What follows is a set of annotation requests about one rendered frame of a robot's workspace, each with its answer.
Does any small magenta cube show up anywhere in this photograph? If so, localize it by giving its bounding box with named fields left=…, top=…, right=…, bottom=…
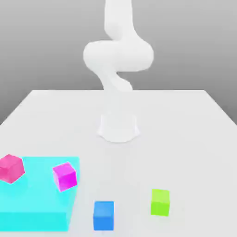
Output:
left=52, top=161, right=78, bottom=193

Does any small green cube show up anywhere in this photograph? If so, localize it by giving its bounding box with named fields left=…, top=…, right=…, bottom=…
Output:
left=150, top=188, right=170, bottom=217

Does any small blue cube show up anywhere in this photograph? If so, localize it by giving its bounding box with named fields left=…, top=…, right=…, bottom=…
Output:
left=93, top=200, right=115, bottom=231

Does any small pink cube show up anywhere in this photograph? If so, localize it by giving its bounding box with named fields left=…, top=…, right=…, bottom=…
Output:
left=0, top=154, right=26, bottom=185

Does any large cyan box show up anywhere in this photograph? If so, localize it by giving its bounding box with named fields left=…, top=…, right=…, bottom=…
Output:
left=0, top=156, right=81, bottom=232

